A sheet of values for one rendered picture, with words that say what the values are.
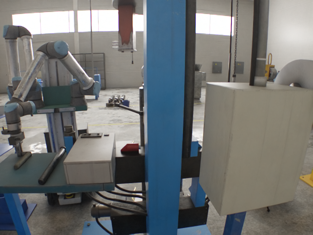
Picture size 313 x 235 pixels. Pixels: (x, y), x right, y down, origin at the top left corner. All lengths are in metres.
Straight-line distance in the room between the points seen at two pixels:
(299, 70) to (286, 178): 0.37
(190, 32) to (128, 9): 0.54
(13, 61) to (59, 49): 0.66
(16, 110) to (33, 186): 0.53
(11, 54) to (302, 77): 2.21
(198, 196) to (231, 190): 0.91
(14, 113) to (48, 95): 1.04
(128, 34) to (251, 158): 1.14
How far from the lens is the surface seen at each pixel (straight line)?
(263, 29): 0.68
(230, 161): 0.58
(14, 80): 1.90
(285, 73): 0.85
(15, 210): 1.57
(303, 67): 0.79
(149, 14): 0.94
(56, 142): 2.60
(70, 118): 2.48
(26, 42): 2.18
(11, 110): 1.43
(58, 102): 2.41
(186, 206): 1.60
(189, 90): 1.12
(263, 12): 0.69
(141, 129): 1.48
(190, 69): 1.11
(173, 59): 0.93
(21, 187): 1.19
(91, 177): 1.04
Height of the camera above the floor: 1.63
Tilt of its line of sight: 15 degrees down
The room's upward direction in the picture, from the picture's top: straight up
